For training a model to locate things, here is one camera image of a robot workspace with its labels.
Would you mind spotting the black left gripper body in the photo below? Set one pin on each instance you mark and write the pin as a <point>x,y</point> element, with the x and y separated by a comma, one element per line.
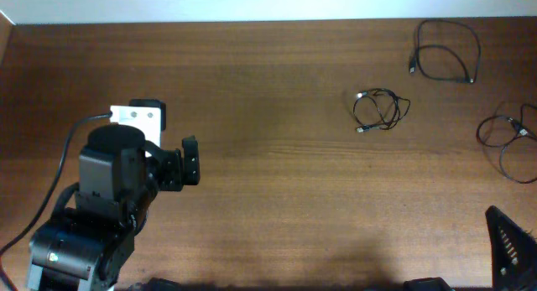
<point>171,174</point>

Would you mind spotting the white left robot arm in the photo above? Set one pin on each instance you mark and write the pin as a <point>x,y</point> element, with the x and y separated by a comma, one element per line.
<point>90,234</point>

